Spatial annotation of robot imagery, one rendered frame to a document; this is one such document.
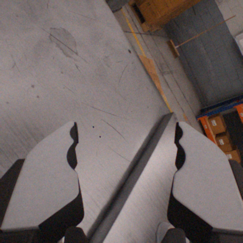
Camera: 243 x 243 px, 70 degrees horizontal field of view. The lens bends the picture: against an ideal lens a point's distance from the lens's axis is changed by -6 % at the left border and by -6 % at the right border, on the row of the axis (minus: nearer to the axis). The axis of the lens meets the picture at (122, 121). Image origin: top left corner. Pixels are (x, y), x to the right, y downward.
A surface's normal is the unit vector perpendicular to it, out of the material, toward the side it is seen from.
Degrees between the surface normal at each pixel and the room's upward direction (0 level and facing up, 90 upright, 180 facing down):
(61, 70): 0
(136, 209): 0
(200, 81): 90
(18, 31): 0
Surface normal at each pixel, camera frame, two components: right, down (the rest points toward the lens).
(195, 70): -0.54, 0.32
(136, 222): 0.72, -0.29
